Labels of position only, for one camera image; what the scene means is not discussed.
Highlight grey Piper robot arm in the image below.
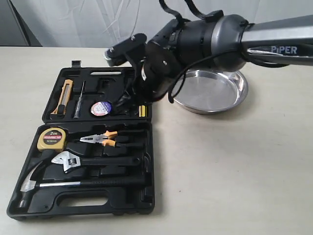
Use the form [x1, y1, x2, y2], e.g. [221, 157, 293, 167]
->
[135, 11, 313, 102]

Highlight PVC electrical tape roll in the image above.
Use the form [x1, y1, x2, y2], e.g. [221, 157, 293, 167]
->
[90, 101, 112, 117]

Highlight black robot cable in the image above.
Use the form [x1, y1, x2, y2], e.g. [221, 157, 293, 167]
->
[158, 0, 313, 105]

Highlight adjustable wrench black handle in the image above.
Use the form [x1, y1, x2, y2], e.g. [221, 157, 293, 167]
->
[51, 151, 141, 173]

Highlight yellow utility knife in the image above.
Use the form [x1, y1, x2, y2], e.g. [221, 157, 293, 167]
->
[50, 79, 73, 116]

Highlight round stainless steel tray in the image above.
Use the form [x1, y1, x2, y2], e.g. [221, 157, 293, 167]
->
[173, 69, 248, 115]

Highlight yellow black striped screwdriver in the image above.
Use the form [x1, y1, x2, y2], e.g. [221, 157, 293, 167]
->
[138, 105, 148, 118]

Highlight black plastic tool case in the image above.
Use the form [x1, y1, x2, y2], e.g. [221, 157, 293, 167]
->
[7, 62, 155, 220]

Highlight yellow measuring tape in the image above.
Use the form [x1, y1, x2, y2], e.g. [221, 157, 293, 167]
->
[37, 128, 66, 152]

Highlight clear voltage tester screwdriver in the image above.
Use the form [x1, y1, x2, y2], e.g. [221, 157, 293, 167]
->
[73, 81, 85, 118]

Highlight orange handled pliers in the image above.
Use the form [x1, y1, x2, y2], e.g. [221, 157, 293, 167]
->
[79, 130, 145, 148]

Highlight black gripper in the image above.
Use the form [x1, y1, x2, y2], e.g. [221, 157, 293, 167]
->
[133, 19, 193, 102]

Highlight claw hammer black handle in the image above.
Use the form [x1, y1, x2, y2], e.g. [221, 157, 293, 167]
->
[18, 161, 146, 209]

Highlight white backdrop curtain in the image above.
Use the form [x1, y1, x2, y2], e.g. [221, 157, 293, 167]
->
[13, 0, 313, 48]

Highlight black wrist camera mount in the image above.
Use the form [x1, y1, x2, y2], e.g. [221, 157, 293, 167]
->
[104, 33, 147, 67]

